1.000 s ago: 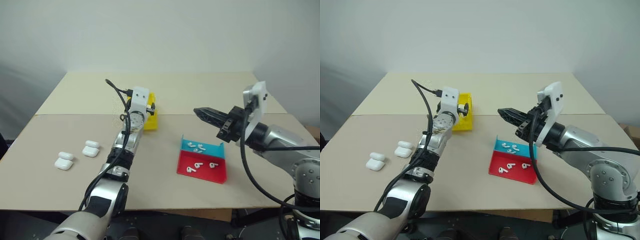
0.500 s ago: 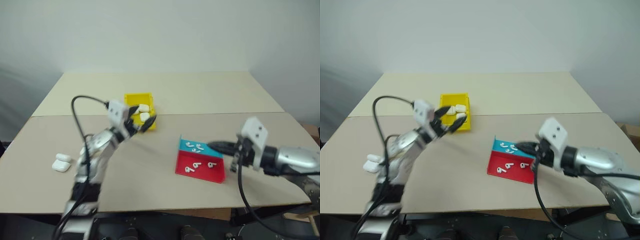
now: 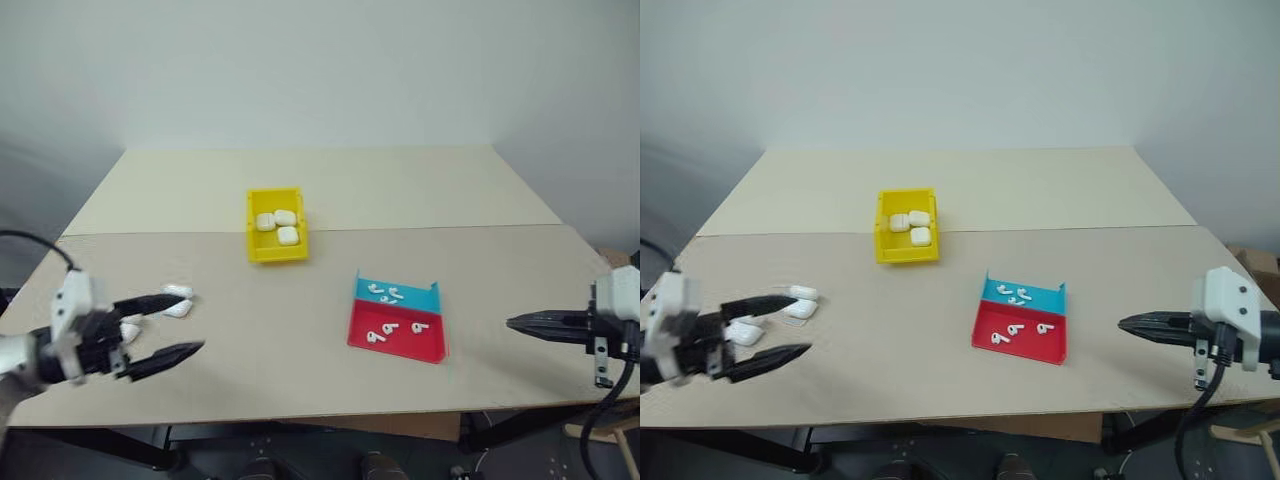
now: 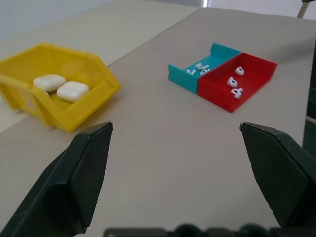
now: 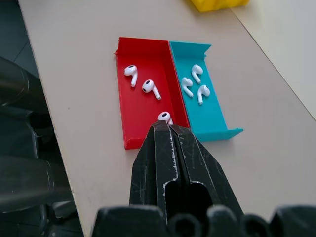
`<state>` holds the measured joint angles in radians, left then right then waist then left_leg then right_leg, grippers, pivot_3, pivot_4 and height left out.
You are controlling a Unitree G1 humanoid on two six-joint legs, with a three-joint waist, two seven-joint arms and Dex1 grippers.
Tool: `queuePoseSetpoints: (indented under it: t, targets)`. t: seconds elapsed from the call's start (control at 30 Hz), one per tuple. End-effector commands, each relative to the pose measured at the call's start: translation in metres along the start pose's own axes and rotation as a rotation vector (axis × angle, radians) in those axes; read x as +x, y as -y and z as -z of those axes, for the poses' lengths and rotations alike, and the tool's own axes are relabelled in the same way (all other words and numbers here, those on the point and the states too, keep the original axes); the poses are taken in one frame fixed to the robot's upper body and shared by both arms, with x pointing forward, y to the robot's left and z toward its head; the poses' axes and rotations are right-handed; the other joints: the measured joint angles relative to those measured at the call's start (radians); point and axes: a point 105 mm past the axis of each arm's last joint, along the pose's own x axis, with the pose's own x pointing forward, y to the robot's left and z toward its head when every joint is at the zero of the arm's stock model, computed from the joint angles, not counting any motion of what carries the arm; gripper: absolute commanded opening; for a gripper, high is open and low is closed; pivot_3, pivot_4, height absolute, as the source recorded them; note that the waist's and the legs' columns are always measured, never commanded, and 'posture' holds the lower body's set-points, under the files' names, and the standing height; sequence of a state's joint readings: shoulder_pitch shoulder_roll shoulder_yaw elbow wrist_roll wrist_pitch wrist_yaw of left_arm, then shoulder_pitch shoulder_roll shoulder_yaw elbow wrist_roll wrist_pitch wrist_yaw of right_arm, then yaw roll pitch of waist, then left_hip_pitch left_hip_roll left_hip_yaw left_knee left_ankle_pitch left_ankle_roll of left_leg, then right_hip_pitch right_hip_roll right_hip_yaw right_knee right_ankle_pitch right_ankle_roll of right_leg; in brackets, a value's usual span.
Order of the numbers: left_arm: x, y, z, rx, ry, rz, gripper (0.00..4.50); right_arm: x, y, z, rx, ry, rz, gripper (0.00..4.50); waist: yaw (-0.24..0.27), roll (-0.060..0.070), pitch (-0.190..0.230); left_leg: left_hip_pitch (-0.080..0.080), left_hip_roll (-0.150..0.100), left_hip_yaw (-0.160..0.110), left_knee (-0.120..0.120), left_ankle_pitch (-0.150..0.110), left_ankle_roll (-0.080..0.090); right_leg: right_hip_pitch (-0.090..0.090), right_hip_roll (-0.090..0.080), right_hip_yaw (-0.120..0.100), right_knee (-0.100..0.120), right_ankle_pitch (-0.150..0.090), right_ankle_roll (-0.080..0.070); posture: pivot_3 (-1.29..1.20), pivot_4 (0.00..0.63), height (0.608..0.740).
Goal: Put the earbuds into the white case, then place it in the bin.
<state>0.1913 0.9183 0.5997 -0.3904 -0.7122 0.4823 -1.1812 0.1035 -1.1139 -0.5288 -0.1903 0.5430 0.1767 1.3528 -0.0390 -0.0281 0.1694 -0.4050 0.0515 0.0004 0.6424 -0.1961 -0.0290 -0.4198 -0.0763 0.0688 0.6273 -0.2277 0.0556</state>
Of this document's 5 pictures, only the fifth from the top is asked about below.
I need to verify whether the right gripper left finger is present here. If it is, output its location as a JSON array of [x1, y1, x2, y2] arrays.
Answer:
[[129, 120, 190, 218]]

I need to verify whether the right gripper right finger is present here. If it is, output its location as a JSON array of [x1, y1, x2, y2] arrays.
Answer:
[[171, 125, 244, 214]]

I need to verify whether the white earbud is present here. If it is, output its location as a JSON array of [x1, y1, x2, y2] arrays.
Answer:
[[197, 84, 211, 106], [142, 79, 162, 101], [157, 111, 174, 125], [124, 65, 139, 88], [181, 77, 194, 98], [192, 64, 204, 85]]

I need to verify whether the yellow plastic bin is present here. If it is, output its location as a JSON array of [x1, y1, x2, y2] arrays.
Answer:
[[189, 0, 250, 12]]

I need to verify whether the blue plastic tray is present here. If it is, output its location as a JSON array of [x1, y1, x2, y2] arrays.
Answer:
[[169, 41, 244, 143]]

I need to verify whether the red plastic tray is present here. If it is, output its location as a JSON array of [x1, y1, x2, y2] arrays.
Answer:
[[113, 37, 191, 150]]

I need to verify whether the dark rounded shape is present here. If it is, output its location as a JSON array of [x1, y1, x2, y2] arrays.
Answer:
[[0, 155, 76, 213], [0, 56, 54, 139]]

